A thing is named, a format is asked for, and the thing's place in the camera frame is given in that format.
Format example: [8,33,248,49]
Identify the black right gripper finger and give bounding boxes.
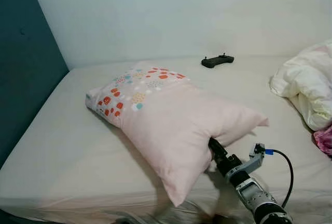
[209,137,228,159]

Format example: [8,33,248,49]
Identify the pink pillow with coloured dots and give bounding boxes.
[86,61,270,207]

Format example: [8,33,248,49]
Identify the black handheld controller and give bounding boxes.
[201,53,235,69]

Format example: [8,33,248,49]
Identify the magenta cloth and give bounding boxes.
[312,125,332,158]

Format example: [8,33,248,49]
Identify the cream crumpled duvet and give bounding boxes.
[269,40,332,132]

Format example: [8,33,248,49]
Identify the white sheeted bed mattress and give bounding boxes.
[0,54,332,224]

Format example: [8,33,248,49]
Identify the teal upholstered headboard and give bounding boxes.
[0,0,70,169]

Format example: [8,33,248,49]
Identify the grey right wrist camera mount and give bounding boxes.
[227,143,267,177]

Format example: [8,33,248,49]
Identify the black cable with blue plug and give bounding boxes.
[265,148,295,209]

